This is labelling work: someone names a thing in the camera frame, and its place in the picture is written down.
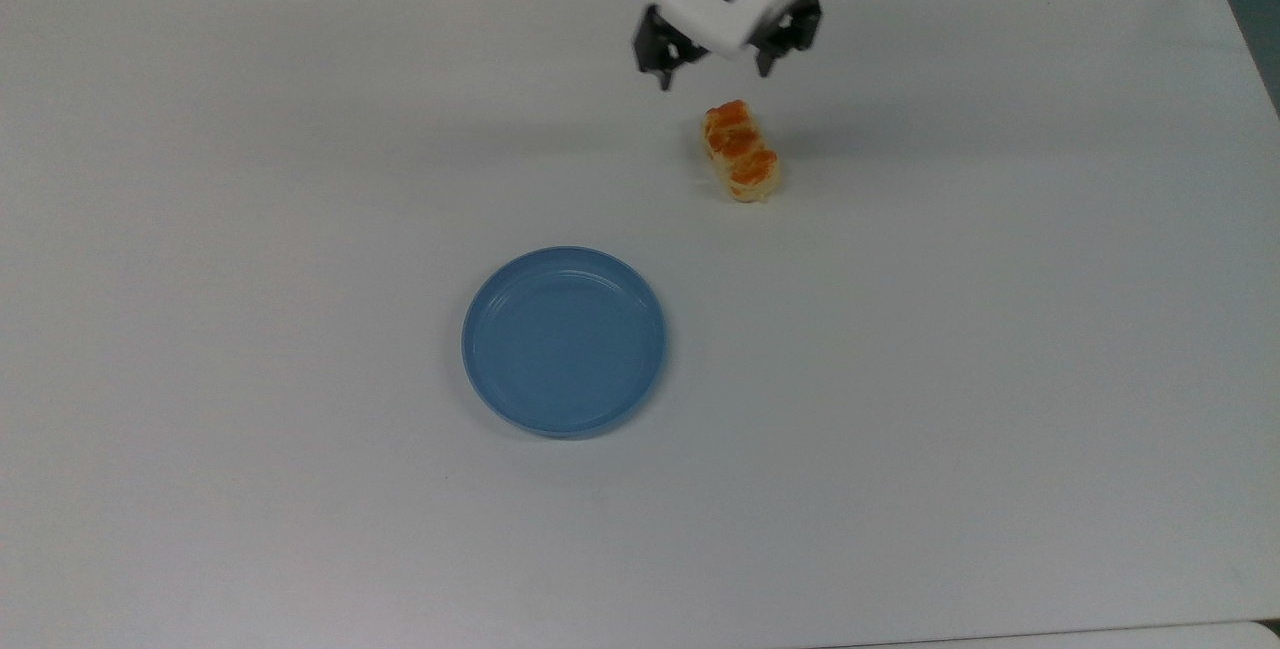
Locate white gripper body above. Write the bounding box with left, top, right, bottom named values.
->
left=659, top=0, right=821, bottom=61

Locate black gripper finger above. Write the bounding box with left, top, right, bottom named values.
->
left=752, top=0, right=823, bottom=79
left=631, top=5, right=710, bottom=92

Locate orange glazed bread roll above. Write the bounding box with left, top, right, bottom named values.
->
left=701, top=99, right=782, bottom=205

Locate blue round plate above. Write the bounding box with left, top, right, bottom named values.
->
left=460, top=246, right=669, bottom=439

